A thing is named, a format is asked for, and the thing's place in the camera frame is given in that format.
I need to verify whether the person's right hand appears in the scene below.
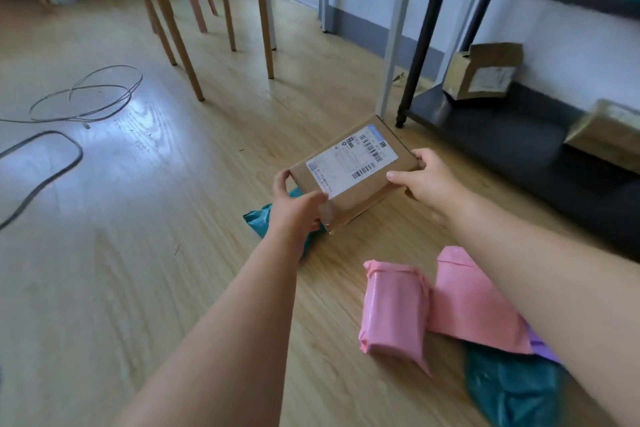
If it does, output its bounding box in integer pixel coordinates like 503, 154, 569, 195
385, 147, 473, 222

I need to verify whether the taped box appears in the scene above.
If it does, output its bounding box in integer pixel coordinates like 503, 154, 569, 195
563, 99, 640, 175

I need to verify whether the small pink mailer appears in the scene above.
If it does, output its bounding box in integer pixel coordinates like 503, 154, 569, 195
358, 260, 433, 376

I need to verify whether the reddish wooden chair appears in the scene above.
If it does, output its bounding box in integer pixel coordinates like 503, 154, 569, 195
183, 0, 219, 35

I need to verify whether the person's left hand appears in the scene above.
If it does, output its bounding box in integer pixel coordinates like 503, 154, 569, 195
267, 169, 329, 242

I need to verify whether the black metal shelf rack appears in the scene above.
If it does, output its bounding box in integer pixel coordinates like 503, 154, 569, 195
395, 0, 640, 262

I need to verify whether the labelled box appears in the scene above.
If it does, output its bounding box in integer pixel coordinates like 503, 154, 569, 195
442, 43, 525, 101

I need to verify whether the person's left forearm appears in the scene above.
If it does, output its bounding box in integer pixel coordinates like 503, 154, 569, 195
112, 229, 313, 427

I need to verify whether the thin grey cable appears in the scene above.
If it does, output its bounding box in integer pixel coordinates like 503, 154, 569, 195
0, 65, 145, 131

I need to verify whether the person's right forearm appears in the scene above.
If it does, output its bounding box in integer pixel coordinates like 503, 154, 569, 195
442, 191, 640, 427

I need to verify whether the grey metal frame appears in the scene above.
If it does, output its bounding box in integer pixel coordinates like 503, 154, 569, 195
262, 0, 481, 120

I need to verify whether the purple mailer bag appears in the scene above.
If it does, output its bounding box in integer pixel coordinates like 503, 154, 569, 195
527, 324, 566, 368

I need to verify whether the pink mailer with handwriting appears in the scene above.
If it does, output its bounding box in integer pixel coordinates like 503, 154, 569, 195
426, 245, 535, 356

